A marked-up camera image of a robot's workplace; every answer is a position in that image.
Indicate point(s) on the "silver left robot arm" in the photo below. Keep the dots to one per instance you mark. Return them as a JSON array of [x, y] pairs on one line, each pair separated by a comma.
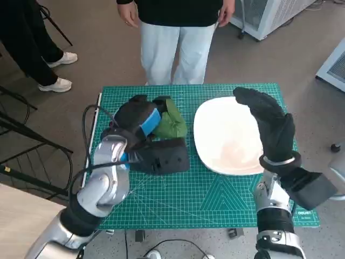
[[107, 180]]

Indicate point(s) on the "white plate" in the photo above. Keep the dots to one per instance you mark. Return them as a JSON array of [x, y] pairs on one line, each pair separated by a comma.
[[226, 135]]

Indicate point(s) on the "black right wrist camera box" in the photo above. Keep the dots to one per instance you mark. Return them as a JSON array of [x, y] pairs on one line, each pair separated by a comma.
[[310, 189]]

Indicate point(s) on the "beige wooden table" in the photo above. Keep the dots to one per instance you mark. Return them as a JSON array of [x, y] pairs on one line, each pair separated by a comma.
[[21, 224]]

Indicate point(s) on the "black metal stool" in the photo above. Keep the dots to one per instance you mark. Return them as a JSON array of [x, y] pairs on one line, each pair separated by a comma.
[[59, 31]]

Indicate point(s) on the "grey wheeled metal frame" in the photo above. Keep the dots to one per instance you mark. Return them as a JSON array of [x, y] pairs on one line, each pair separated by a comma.
[[243, 19]]

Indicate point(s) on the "grey office chair base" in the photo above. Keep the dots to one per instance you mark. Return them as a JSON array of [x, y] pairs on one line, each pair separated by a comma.
[[335, 147]]

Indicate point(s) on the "person's right hand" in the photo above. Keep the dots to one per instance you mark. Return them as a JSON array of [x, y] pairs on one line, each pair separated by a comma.
[[128, 14]]

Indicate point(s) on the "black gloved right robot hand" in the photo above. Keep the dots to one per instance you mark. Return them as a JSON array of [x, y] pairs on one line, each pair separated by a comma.
[[276, 129]]

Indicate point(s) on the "white cabinet with glass door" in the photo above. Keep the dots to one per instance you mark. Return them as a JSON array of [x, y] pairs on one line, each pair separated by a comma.
[[272, 16]]

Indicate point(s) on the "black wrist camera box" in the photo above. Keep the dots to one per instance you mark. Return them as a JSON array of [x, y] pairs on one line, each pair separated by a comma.
[[167, 157], [310, 189]]

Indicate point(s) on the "black metal chair frame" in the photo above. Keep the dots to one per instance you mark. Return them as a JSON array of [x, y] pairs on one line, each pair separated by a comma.
[[16, 98], [35, 136]]

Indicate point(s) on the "white cabinet with grille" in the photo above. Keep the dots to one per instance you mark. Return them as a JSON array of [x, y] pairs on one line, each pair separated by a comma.
[[334, 66]]

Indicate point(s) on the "person's left hand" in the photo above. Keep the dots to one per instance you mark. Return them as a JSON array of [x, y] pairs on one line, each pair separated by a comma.
[[225, 14]]

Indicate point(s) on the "person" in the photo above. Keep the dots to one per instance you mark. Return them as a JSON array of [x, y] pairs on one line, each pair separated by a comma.
[[175, 48], [27, 40]]

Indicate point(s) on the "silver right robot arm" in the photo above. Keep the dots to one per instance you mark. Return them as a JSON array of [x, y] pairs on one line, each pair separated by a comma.
[[273, 218]]

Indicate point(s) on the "person's hand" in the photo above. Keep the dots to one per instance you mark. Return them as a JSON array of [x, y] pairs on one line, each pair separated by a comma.
[[128, 14], [225, 14]]

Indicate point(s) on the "white rounded floor object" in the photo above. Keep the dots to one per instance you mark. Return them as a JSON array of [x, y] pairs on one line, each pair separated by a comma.
[[154, 255], [209, 256]]

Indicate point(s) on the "green cutting mat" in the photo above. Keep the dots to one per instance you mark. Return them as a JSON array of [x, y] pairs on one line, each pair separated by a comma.
[[175, 194]]

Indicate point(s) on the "red toy grapes with leaf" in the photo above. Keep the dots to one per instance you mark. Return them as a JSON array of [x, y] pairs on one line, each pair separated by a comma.
[[172, 124]]

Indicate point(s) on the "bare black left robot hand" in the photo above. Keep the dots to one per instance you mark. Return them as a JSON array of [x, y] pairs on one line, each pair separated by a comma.
[[132, 116]]

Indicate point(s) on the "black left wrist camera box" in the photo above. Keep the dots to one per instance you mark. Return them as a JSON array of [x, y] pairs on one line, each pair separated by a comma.
[[167, 157]]

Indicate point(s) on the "black table bracket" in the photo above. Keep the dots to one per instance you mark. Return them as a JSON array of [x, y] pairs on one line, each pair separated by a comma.
[[139, 235], [235, 233]]

